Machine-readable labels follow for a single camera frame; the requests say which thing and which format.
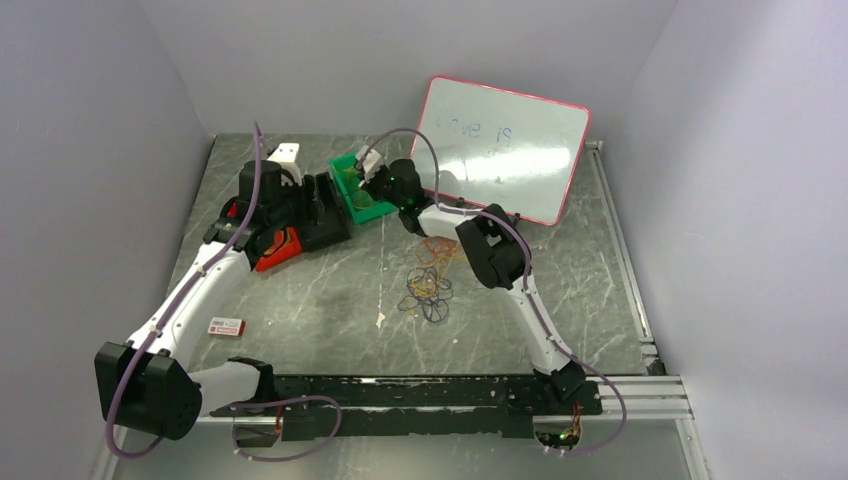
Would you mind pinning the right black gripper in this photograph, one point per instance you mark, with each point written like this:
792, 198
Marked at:
369, 185

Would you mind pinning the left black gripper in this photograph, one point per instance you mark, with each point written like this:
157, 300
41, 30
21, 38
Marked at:
309, 208

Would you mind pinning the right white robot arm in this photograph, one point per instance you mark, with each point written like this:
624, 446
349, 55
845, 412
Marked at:
497, 254

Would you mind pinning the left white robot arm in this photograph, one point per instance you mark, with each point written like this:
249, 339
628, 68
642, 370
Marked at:
142, 382

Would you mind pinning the black plastic bin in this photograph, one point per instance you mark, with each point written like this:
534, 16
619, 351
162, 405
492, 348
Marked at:
336, 228

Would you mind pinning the green plastic bin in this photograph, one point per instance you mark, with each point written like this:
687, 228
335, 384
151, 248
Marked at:
360, 205

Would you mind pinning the red plastic bin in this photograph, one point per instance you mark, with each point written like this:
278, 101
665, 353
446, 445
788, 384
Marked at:
281, 248

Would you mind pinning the pink framed whiteboard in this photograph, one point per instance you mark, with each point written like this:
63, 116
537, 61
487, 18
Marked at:
487, 145

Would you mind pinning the small red white box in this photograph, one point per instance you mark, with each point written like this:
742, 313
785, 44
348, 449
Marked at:
226, 327

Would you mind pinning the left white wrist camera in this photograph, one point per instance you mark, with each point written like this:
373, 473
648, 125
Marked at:
285, 155

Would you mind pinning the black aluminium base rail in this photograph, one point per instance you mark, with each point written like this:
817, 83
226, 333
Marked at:
521, 406

